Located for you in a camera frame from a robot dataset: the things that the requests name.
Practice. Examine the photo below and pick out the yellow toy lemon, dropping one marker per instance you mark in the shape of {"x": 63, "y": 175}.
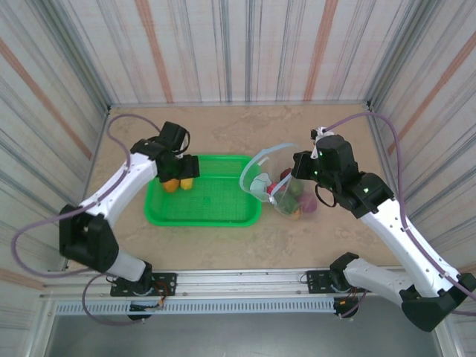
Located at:
{"x": 186, "y": 183}

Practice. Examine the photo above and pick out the orange toy fruit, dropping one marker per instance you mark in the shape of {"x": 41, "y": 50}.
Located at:
{"x": 171, "y": 185}

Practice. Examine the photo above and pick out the dark red toy fruit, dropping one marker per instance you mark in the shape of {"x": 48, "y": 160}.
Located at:
{"x": 285, "y": 173}

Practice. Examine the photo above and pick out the green toy vegetable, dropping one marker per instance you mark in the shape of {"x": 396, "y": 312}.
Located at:
{"x": 295, "y": 187}
{"x": 288, "y": 204}

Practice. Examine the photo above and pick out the purple toy cabbage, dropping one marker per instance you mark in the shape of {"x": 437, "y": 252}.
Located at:
{"x": 308, "y": 202}

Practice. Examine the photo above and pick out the clear zip-top bag elephant print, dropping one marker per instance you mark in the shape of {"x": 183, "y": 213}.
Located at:
{"x": 258, "y": 184}

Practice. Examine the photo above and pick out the red orange toy pepper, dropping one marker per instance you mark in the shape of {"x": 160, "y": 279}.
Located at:
{"x": 296, "y": 214}

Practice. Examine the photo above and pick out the green plastic mesh basket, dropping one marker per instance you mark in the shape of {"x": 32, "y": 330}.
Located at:
{"x": 215, "y": 208}

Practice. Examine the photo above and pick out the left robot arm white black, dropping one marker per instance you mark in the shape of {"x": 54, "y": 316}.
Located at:
{"x": 119, "y": 182}

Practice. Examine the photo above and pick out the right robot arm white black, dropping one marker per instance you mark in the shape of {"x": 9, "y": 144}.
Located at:
{"x": 405, "y": 245}

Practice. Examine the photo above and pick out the black connector block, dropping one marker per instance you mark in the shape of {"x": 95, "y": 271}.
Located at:
{"x": 139, "y": 317}
{"x": 349, "y": 306}

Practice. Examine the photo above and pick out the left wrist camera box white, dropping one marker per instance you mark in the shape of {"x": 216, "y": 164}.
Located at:
{"x": 184, "y": 143}

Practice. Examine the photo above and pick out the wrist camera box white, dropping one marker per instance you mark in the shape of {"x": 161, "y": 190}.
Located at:
{"x": 184, "y": 143}
{"x": 320, "y": 131}

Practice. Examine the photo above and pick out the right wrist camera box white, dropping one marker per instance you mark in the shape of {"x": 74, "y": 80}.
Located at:
{"x": 320, "y": 131}

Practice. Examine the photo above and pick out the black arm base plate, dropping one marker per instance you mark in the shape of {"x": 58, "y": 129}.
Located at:
{"x": 167, "y": 284}
{"x": 316, "y": 280}

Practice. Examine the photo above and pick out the aluminium mounting rail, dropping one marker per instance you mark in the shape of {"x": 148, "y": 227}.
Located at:
{"x": 241, "y": 282}

